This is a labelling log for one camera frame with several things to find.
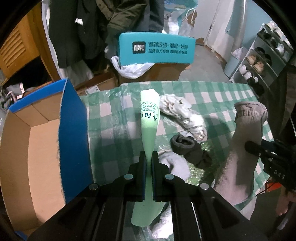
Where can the white shoe rack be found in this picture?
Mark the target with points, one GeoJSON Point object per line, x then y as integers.
{"type": "Point", "coordinates": [262, 63]}

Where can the white plastic bag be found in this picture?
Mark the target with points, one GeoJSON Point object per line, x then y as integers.
{"type": "Point", "coordinates": [132, 71]}
{"type": "Point", "coordinates": [189, 119]}

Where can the brown cardboard box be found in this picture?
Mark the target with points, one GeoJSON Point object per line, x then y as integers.
{"type": "Point", "coordinates": [159, 72]}

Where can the olive green jacket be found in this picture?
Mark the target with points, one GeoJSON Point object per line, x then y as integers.
{"type": "Point", "coordinates": [132, 16]}

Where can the light grey sock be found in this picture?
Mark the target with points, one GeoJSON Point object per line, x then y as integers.
{"type": "Point", "coordinates": [177, 165]}

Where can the teal printed box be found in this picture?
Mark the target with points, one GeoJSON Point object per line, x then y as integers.
{"type": "Point", "coordinates": [149, 47]}

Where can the grey fuzzy sock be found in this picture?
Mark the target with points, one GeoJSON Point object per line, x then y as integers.
{"type": "Point", "coordinates": [234, 178]}

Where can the person's right hand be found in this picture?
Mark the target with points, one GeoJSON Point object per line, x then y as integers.
{"type": "Point", "coordinates": [283, 201]}

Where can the light green printed sock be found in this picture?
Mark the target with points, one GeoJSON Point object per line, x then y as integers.
{"type": "Point", "coordinates": [145, 212]}

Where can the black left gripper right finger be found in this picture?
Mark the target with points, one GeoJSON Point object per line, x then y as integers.
{"type": "Point", "coordinates": [159, 182]}

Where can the light blue trash bin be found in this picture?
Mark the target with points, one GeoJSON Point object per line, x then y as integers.
{"type": "Point", "coordinates": [232, 64]}

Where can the wooden louvered cabinet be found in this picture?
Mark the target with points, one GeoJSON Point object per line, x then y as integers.
{"type": "Point", "coordinates": [26, 42]}

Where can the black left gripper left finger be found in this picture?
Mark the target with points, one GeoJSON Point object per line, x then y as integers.
{"type": "Point", "coordinates": [136, 185]}

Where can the green checkered tablecloth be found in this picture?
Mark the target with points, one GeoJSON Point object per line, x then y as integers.
{"type": "Point", "coordinates": [114, 123]}

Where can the dark hanging jacket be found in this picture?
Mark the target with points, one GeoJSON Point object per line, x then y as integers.
{"type": "Point", "coordinates": [77, 30]}

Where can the dark grey sock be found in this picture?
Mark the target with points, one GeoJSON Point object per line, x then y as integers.
{"type": "Point", "coordinates": [191, 150]}

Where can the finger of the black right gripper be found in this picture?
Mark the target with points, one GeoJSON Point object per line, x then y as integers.
{"type": "Point", "coordinates": [256, 149]}

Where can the blue cardboard box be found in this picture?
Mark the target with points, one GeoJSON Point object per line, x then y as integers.
{"type": "Point", "coordinates": [45, 160]}

